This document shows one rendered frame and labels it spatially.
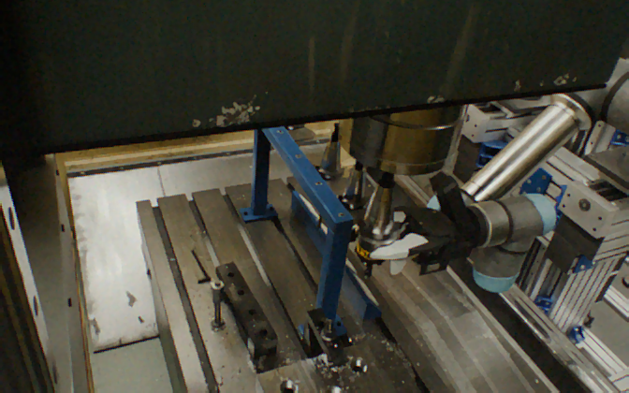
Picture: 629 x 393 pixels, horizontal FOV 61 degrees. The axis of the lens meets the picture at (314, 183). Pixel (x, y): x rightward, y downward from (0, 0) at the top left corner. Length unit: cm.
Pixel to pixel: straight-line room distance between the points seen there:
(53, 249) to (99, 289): 97
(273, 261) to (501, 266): 60
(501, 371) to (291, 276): 59
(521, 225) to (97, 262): 117
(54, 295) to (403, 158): 41
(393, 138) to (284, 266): 79
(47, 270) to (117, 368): 93
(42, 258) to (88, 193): 112
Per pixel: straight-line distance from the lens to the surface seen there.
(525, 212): 96
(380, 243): 79
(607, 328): 261
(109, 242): 169
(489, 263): 102
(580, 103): 114
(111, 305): 161
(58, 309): 60
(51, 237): 68
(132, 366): 154
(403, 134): 63
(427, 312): 153
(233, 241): 143
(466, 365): 147
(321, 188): 107
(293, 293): 130
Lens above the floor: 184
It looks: 34 degrees down
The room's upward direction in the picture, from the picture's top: 7 degrees clockwise
